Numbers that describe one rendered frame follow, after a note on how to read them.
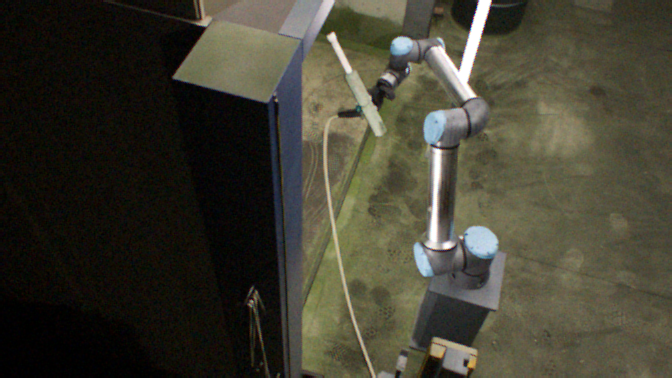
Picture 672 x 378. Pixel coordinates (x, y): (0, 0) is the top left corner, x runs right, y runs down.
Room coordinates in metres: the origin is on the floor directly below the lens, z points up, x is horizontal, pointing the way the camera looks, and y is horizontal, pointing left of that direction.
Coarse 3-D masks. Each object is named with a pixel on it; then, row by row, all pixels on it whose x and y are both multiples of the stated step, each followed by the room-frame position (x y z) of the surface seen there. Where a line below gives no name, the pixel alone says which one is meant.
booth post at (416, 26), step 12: (408, 0) 3.58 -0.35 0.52; (420, 0) 3.56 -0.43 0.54; (432, 0) 3.54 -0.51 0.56; (408, 12) 3.57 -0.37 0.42; (420, 12) 3.56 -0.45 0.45; (432, 12) 3.64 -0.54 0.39; (408, 24) 3.57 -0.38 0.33; (420, 24) 3.55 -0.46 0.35; (408, 36) 3.57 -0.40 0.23; (420, 36) 3.55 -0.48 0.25
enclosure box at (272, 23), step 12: (252, 0) 1.85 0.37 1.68; (264, 0) 1.87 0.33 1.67; (276, 0) 1.88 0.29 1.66; (288, 0) 1.90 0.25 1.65; (228, 12) 1.76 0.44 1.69; (240, 12) 1.77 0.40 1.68; (252, 12) 1.79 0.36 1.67; (264, 12) 1.80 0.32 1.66; (276, 12) 1.82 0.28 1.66; (288, 12) 1.84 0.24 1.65; (240, 24) 1.71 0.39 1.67; (252, 24) 1.73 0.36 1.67; (264, 24) 1.74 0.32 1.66; (276, 24) 1.76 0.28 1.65
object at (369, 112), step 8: (336, 48) 1.94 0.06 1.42; (344, 56) 1.93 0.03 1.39; (344, 64) 1.91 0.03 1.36; (352, 72) 1.90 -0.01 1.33; (352, 80) 1.87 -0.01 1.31; (360, 80) 1.89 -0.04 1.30; (352, 88) 1.87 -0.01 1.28; (360, 88) 1.87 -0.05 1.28; (360, 96) 1.85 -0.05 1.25; (368, 96) 1.87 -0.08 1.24; (360, 104) 1.84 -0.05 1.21; (368, 104) 1.84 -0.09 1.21; (344, 112) 1.90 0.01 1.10; (352, 112) 1.87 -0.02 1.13; (360, 112) 1.85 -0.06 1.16; (368, 112) 1.82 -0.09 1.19; (376, 112) 1.84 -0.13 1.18; (368, 120) 1.81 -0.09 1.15; (376, 120) 1.81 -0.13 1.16; (376, 128) 1.79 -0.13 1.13; (384, 128) 1.79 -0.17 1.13
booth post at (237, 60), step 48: (240, 48) 0.87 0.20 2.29; (288, 48) 0.88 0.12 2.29; (192, 96) 0.77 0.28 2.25; (240, 96) 0.75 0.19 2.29; (288, 96) 0.83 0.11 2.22; (192, 144) 0.77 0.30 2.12; (240, 144) 0.75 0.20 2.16; (288, 144) 0.82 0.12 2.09; (240, 192) 0.75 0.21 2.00; (288, 192) 0.81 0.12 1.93; (240, 240) 0.76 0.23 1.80; (288, 240) 0.80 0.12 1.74; (240, 288) 0.76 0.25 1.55; (288, 288) 0.79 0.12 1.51; (240, 336) 0.77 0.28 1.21
